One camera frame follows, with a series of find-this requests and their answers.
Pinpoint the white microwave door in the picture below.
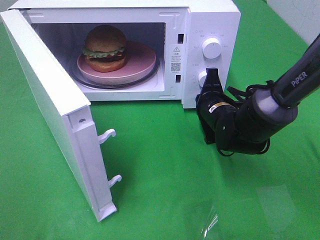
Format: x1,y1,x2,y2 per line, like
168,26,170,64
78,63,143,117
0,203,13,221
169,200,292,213
0,9,122,221

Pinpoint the upper white microwave knob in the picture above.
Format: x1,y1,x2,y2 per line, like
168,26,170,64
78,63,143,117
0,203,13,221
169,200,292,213
202,37,222,59

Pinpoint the pink round plate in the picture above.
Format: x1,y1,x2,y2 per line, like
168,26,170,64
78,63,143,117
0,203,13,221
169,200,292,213
77,41,157,86

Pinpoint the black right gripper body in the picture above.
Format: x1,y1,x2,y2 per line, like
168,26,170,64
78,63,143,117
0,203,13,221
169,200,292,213
195,91,237,144

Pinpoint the lower white microwave knob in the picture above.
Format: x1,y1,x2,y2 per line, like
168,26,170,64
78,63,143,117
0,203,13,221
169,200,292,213
198,70,207,88

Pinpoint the glass microwave turntable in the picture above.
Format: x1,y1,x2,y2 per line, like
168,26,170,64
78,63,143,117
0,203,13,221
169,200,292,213
69,55,159,90

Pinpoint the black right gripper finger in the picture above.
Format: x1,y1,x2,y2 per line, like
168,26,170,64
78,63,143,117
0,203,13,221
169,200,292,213
201,67,224,94

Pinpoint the burger with lettuce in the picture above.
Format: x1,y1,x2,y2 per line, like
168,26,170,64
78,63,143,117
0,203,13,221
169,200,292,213
82,25,127,73

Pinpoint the white microwave knob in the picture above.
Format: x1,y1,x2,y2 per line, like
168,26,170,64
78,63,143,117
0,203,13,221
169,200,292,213
198,70,207,88
202,37,222,59

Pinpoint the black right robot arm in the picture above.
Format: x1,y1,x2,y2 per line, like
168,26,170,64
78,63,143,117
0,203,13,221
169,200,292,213
195,37,320,157

